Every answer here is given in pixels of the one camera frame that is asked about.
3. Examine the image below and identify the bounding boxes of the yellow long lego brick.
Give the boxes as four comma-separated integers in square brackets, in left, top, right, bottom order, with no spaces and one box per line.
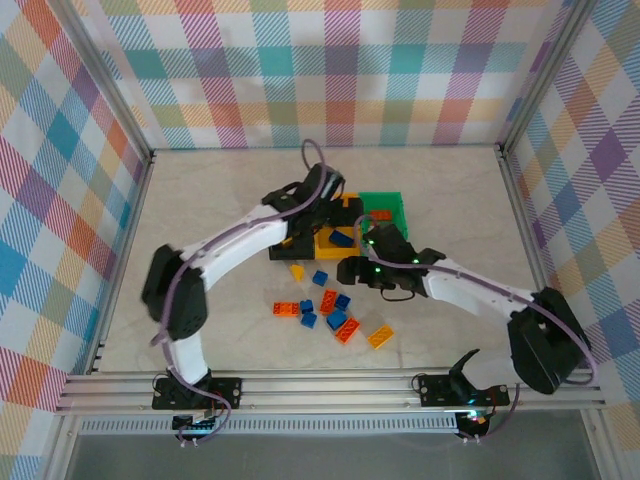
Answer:
[366,325,397,350]

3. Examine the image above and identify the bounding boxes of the yellow plastic bin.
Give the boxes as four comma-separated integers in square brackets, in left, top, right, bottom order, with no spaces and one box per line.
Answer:
[313,192,369,262]

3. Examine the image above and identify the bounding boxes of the green plastic bin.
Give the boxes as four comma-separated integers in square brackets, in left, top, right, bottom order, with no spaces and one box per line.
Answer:
[359,191,411,239]

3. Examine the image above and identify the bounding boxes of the black plastic bin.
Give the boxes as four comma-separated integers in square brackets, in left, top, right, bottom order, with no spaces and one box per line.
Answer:
[268,219,317,262]

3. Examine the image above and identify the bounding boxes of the small circuit board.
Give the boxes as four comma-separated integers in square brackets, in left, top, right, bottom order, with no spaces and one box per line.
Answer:
[172,413,218,433]
[458,409,491,428]

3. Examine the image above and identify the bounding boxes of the thin black cable loop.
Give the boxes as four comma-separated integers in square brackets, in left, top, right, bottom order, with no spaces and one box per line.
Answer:
[381,284,419,305]

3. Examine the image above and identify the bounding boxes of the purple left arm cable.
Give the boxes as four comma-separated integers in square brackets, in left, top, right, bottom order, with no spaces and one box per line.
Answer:
[149,138,334,399]

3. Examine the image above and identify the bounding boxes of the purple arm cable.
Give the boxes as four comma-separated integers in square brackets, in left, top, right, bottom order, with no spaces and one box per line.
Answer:
[353,213,600,387]
[149,138,334,399]

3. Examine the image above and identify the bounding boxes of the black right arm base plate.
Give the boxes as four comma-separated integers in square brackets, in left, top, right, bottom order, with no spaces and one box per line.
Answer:
[417,373,512,408]

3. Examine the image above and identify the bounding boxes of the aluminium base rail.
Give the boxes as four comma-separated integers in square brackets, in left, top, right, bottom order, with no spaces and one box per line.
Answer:
[53,372,609,418]

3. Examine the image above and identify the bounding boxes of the aluminium side rail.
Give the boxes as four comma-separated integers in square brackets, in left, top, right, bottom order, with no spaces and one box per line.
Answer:
[497,147,604,389]
[84,152,158,377]

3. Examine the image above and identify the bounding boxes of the slotted grey cable duct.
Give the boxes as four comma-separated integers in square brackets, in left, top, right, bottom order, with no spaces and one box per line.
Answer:
[78,418,461,436]

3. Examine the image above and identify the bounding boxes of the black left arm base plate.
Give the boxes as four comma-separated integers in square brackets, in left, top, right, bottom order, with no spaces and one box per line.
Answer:
[152,377,244,413]

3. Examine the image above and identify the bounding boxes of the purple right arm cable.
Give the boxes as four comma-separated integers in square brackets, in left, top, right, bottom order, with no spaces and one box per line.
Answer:
[353,213,600,387]

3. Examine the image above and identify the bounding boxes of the aluminium corner post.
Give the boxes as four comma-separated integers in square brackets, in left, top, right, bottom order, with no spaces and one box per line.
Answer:
[496,0,601,160]
[47,0,157,169]

